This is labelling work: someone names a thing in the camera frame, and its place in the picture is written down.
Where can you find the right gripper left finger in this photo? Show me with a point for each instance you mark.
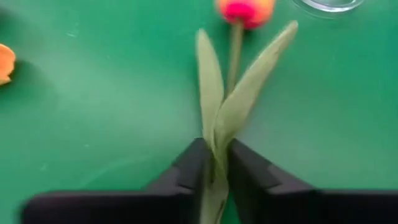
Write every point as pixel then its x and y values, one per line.
pixel 192 165

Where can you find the orange yellow artificial tulip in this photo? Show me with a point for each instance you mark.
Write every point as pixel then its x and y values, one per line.
pixel 217 118
pixel 5 63

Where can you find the green table mat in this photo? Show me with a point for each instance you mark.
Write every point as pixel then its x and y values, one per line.
pixel 93 124

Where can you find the small ribbed glass vase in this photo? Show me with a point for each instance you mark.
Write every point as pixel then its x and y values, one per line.
pixel 329 5

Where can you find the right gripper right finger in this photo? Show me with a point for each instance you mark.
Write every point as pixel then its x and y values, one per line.
pixel 252 171

